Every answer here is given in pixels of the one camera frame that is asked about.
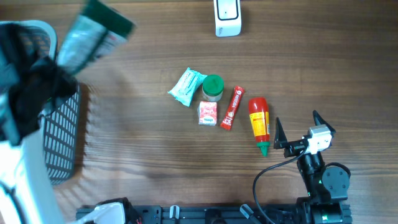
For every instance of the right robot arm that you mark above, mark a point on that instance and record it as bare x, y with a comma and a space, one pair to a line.
326, 184

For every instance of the green lid jar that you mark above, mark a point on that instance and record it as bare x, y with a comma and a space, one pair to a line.
212, 88

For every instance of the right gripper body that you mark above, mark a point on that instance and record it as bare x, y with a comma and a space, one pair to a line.
294, 148

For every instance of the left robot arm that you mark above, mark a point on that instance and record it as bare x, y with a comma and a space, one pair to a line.
26, 192

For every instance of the green 3M gloves package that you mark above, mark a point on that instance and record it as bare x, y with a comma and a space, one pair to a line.
96, 32

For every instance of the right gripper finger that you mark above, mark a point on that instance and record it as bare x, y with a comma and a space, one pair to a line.
320, 121
280, 140

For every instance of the red white small packet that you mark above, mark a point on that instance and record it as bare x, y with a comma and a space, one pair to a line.
207, 113

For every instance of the teal tissue pack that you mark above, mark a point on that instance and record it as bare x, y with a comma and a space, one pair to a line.
186, 86

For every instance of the grey plastic mesh basket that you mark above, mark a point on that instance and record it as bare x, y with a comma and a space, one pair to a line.
37, 96

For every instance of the white barcode scanner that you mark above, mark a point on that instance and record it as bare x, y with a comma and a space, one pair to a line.
228, 22

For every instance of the red sauce bottle green cap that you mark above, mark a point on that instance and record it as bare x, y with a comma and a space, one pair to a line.
259, 118

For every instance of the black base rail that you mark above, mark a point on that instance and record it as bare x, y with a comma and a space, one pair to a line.
285, 213

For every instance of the red Nescafe stick sachet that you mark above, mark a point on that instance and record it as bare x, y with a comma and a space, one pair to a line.
228, 119

